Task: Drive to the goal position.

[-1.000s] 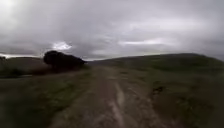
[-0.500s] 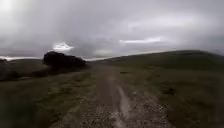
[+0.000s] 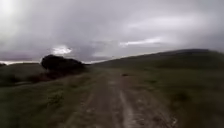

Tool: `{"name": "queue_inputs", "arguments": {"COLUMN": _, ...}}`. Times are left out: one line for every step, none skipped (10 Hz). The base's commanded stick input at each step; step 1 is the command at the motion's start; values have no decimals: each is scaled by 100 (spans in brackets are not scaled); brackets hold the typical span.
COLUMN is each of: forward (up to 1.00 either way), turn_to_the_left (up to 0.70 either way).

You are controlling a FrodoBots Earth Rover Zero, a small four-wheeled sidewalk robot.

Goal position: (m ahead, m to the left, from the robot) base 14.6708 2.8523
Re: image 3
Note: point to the grassy hillside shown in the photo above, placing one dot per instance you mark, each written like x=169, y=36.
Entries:
x=186, y=80

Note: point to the dark clump of bushes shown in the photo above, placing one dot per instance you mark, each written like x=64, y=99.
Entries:
x=60, y=63

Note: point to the brown dirt track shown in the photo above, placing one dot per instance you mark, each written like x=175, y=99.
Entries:
x=111, y=100

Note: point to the grass field beside track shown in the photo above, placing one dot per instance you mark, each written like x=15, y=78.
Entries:
x=30, y=100

